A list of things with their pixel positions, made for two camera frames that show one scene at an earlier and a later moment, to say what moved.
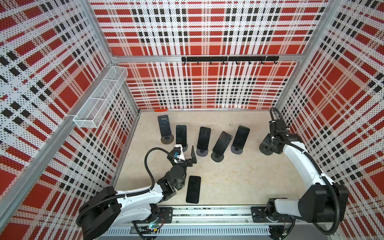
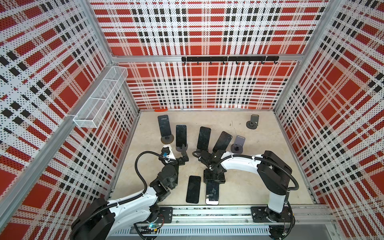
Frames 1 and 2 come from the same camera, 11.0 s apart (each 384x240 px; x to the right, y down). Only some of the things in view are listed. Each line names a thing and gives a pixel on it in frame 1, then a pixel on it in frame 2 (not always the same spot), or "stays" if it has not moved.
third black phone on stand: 204,137 stays
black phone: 241,137 -> 212,192
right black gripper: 276,151 -> 206,176
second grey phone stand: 184,148 stays
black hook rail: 231,59 stays
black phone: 193,189 stays
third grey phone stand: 201,152 stays
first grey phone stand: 167,139 stays
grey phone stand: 266,147 -> 253,124
